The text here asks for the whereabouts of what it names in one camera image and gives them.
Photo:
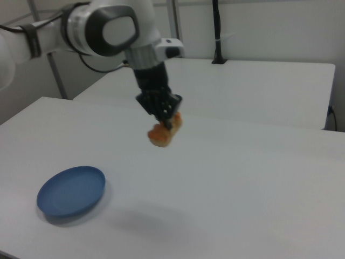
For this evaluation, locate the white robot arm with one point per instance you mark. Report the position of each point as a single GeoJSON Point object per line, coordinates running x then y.
{"type": "Point", "coordinates": [81, 29]}

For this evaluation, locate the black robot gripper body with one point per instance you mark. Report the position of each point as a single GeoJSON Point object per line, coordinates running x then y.
{"type": "Point", "coordinates": [152, 81]}

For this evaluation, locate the white adjoining table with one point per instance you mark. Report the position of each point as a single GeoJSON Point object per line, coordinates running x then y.
{"type": "Point", "coordinates": [242, 89]}

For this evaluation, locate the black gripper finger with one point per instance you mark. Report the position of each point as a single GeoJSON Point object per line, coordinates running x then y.
{"type": "Point", "coordinates": [168, 123]}
{"type": "Point", "coordinates": [158, 119]}

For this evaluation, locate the orange toy bread loaf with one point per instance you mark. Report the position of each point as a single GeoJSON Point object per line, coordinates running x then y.
{"type": "Point", "coordinates": [159, 136]}

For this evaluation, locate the black pole with clamp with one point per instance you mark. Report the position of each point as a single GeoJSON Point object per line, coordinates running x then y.
{"type": "Point", "coordinates": [217, 24]}

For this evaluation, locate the slanted grey metal frame post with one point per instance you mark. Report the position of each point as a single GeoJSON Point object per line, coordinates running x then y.
{"type": "Point", "coordinates": [58, 75]}

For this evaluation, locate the white zip tie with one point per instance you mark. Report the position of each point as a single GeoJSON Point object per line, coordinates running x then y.
{"type": "Point", "coordinates": [219, 40]}

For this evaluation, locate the blue round plate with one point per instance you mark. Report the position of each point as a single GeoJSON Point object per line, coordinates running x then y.
{"type": "Point", "coordinates": [70, 191]}

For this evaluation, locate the grey vertical wall post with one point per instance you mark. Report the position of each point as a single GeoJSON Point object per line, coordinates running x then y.
{"type": "Point", "coordinates": [173, 19]}

